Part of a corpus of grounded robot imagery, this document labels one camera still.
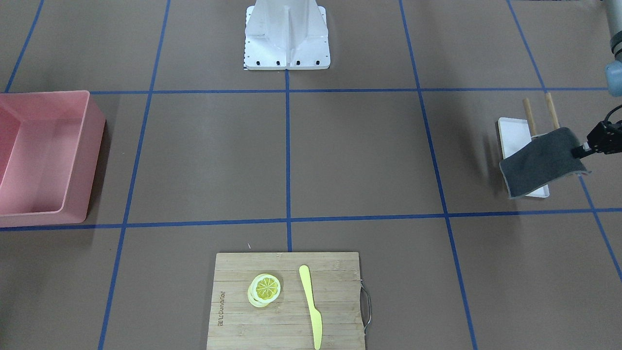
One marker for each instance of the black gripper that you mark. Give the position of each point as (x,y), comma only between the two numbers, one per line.
(604,137)

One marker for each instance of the dark grey cleaning cloth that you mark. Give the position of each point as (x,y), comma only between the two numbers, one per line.
(545,159)

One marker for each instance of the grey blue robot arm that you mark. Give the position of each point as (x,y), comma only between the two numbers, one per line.
(613,70)

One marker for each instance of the white rack base tray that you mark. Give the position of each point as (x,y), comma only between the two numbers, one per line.
(514,134)

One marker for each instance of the yellow plastic knife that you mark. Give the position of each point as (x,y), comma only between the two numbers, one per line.
(315,316)

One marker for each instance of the bamboo cutting board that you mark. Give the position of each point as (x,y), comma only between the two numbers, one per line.
(333,279)

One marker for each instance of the yellow lemon slice toy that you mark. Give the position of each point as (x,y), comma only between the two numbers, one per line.
(263,290)

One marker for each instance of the pink plastic bin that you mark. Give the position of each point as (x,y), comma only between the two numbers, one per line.
(50,144)

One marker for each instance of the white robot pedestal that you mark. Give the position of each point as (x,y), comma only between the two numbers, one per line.
(286,35)

